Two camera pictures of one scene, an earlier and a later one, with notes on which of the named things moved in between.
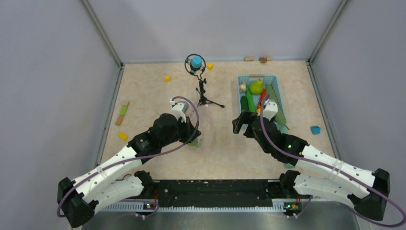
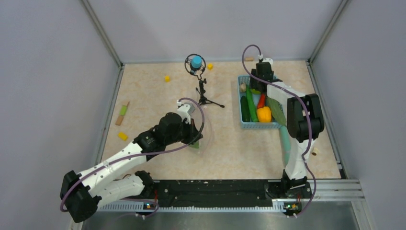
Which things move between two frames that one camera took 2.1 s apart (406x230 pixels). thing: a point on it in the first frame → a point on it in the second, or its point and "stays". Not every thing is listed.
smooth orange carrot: x=195 y=143 stays
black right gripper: x=245 y=117 → x=253 y=85
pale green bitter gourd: x=272 y=97 stays
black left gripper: x=188 y=128 stays
